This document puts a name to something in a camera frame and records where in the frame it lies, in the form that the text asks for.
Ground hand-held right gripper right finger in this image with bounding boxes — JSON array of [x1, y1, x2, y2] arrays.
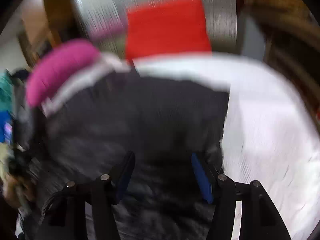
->
[[191, 152, 292, 240]]

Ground orange-red pillow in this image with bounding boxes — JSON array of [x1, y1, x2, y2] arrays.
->
[[125, 0, 213, 60]]

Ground pink pillow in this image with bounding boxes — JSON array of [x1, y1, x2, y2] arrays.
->
[[25, 40, 100, 108]]

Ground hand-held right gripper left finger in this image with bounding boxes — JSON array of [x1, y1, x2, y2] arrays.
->
[[47, 151, 136, 240]]

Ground silver foil insulation sheet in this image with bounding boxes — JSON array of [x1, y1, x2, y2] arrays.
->
[[71, 0, 237, 55]]

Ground black braided cable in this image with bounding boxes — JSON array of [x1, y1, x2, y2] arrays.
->
[[41, 192, 62, 224]]

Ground wooden bed headboard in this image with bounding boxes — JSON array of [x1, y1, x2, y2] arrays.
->
[[41, 0, 83, 45]]

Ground blue jacket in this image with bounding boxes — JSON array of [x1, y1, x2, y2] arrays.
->
[[0, 110, 13, 143]]

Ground white patterned bedspread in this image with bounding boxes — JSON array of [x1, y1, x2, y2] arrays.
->
[[42, 54, 320, 240]]

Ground teal garment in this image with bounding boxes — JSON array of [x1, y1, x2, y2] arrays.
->
[[0, 75, 13, 110]]

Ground dark grey jacket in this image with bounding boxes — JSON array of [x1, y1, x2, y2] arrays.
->
[[32, 70, 230, 240]]

